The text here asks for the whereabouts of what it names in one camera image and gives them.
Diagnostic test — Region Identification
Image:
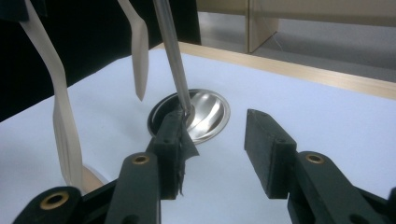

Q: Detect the black curtain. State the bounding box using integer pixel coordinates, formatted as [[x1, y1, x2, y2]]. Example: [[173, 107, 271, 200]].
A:
[[0, 0, 202, 123]]

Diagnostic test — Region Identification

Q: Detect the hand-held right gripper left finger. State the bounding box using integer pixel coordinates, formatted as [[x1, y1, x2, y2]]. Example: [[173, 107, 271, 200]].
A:
[[104, 106, 200, 224]]

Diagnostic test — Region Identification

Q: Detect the solid cream spatula wooden handle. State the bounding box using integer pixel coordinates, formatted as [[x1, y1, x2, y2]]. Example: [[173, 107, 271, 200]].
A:
[[117, 0, 150, 103]]

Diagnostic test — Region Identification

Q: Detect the slotted cream spatula wooden handle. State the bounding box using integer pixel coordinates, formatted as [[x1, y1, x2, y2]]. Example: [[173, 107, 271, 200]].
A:
[[19, 0, 84, 189]]

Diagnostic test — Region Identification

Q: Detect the stainless steel utensil rack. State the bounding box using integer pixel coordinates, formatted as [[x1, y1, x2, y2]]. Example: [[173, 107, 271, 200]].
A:
[[148, 0, 232, 146]]

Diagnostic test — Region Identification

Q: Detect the light wooden shelf unit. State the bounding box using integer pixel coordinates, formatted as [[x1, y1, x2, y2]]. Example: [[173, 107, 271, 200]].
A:
[[195, 0, 396, 54]]

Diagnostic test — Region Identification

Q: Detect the perforated cream skimmer wooden handle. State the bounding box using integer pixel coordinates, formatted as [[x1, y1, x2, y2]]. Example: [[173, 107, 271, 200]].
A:
[[81, 163, 109, 194]]

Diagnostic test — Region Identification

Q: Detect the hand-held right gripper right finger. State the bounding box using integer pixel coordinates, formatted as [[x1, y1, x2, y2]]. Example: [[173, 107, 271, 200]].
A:
[[244, 108, 387, 224]]

